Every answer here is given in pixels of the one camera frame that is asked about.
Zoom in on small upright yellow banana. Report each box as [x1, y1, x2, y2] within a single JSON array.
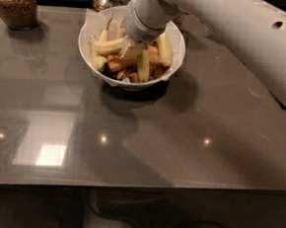
[[99, 13, 113, 41]]

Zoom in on overripe orange banana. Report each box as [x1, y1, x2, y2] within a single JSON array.
[[106, 45, 172, 73]]

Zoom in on left glass grain jar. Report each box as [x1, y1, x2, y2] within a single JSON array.
[[0, 0, 38, 31]]

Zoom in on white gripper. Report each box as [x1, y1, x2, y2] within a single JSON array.
[[119, 0, 166, 59]]

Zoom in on small brown-stem banana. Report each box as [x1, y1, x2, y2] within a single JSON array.
[[117, 18, 127, 38]]

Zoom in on long yellow top banana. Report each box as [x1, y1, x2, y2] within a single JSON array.
[[92, 38, 123, 55]]

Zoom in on short yellow-green banana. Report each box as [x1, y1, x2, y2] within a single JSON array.
[[137, 49, 150, 83]]

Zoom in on green-tipped yellow banana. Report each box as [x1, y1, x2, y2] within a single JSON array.
[[156, 33, 172, 66]]

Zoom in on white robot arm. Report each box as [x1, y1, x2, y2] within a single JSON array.
[[125, 0, 286, 108]]

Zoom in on white bowl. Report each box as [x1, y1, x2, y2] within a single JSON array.
[[74, 1, 189, 95]]

